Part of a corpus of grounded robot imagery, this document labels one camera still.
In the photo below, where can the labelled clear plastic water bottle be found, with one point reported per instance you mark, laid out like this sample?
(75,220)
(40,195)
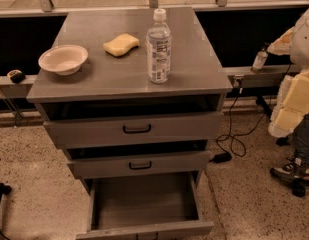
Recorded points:
(158,44)

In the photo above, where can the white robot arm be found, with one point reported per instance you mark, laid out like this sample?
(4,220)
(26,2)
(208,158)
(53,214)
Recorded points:
(299,46)

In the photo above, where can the small bottle on ledge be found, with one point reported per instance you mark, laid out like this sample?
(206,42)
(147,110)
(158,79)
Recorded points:
(260,58)

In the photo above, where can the grey metal drawer cabinet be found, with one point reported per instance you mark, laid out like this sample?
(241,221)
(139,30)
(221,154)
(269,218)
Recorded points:
(107,86)

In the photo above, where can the open bottom drawer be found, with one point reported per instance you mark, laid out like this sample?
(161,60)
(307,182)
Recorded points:
(149,207)

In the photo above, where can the person's leg in jeans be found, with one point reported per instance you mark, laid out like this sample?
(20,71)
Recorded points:
(301,139)

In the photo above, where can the grey sneaker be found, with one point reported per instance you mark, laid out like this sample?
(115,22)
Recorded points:
(296,169)

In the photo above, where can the black power adapter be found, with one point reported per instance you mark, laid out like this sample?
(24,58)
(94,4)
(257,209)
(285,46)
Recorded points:
(220,158)

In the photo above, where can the yellow sponge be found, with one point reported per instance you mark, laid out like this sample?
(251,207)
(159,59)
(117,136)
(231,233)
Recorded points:
(120,45)

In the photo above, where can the white bowl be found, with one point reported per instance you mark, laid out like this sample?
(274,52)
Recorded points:
(63,60)

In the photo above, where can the black and yellow tape measure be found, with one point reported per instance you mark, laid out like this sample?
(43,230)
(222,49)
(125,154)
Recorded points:
(16,76)

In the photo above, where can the top drawer with black handle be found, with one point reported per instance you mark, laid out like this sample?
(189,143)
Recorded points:
(114,131)

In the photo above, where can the drawer with black handle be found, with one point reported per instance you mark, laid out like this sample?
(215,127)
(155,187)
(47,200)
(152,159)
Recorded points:
(114,131)
(120,166)

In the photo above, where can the middle drawer with black handle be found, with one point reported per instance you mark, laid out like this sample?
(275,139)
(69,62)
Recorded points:
(120,166)

